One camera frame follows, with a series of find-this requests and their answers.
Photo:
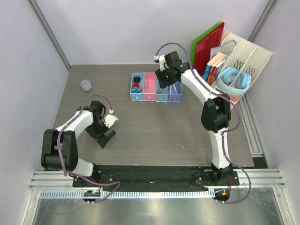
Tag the blue capped white marker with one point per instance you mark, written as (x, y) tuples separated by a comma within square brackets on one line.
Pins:
[(175, 89)]

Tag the pink drawer box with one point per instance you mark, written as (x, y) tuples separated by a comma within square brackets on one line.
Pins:
[(149, 86)]

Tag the blue rimmed clear folder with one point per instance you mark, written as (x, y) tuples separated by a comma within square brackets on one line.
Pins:
[(226, 48)]

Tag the red board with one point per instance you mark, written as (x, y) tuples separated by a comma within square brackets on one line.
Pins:
[(206, 51)]

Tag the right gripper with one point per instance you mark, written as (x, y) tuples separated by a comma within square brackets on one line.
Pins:
[(162, 82)]

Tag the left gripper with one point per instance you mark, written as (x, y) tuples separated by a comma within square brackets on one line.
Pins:
[(103, 139)]

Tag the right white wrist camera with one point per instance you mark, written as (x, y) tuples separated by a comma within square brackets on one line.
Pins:
[(161, 61)]

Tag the light blue drawer box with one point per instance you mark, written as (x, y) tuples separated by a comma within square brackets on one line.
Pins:
[(138, 97), (163, 96)]

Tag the red blue book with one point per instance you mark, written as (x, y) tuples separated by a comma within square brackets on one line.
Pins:
[(209, 64)]

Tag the red glue bottle black cap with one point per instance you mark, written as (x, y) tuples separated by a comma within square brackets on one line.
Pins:
[(136, 82)]

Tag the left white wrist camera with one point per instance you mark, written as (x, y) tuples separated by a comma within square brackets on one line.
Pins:
[(109, 120)]

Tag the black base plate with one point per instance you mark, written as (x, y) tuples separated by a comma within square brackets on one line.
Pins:
[(138, 178)]

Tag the blue headphones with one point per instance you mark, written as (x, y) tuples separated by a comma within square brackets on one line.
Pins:
[(233, 82)]

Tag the white desk file organizer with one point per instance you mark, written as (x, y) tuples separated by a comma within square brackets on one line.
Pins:
[(246, 56)]

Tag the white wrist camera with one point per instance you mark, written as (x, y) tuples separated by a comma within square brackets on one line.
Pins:
[(109, 120), (161, 61)]

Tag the purple drawer box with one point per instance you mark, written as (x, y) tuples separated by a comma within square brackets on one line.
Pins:
[(172, 96)]

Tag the perforated cable duct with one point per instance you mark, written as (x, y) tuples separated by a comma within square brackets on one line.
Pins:
[(94, 194)]

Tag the blue glue bottle grey cap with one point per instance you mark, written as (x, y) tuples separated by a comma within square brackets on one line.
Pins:
[(138, 90)]

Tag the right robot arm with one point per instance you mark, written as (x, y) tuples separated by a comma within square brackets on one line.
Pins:
[(216, 112)]

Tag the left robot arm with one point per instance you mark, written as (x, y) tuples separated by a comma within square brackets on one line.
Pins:
[(59, 147)]

